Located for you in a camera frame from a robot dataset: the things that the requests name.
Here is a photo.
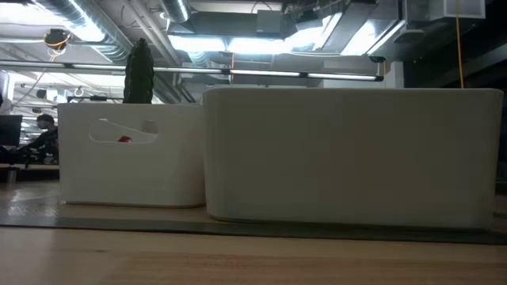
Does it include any pale grey plastic bin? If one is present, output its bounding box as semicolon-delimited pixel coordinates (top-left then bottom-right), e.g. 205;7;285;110
202;87;505;231

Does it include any white bin with handle cutout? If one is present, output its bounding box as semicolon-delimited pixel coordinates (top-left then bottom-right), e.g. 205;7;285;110
56;102;207;209

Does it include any dark computer monitor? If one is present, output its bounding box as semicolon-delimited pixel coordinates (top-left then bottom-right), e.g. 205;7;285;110
0;114;24;148

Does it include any black ceiling cable reel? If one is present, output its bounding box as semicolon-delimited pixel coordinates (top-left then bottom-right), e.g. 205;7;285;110
42;28;73;51

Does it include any silver ribbed ventilation duct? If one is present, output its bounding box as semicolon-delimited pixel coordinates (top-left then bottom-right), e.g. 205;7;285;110
34;0;135;65

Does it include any person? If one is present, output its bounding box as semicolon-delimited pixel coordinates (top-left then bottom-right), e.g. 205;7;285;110
17;113;60;165

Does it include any yellow hanging cable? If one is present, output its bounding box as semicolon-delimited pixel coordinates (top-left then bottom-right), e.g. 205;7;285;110
454;0;466;89

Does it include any tall green cactus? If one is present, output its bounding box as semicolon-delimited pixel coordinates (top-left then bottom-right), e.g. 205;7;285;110
122;37;156;105

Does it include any dark grey table mat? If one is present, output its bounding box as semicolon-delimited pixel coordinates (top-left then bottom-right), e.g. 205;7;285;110
0;215;507;246

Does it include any long ceiling light bar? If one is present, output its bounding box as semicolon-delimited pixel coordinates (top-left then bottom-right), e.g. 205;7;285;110
0;59;386;82

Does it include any background office table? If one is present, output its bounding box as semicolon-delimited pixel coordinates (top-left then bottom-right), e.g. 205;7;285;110
0;162;61;184

